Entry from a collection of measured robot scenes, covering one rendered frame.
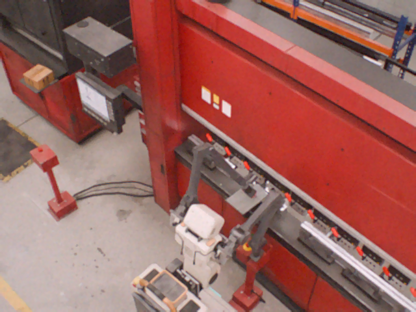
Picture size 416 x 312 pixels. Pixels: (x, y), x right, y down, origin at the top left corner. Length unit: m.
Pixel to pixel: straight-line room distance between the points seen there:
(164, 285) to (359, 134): 1.60
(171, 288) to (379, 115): 1.74
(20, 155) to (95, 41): 2.42
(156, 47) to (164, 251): 1.98
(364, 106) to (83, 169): 3.47
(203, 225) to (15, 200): 2.66
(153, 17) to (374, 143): 1.62
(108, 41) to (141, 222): 1.95
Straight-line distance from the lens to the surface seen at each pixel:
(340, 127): 2.80
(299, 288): 3.95
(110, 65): 3.47
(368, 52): 5.11
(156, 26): 3.38
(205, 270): 3.43
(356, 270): 3.59
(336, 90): 2.66
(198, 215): 3.10
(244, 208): 3.61
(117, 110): 3.69
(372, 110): 2.58
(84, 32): 3.70
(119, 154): 5.42
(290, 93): 2.93
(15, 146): 5.81
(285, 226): 3.70
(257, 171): 3.59
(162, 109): 3.80
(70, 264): 4.67
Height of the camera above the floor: 3.86
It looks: 47 degrees down
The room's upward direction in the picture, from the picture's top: straight up
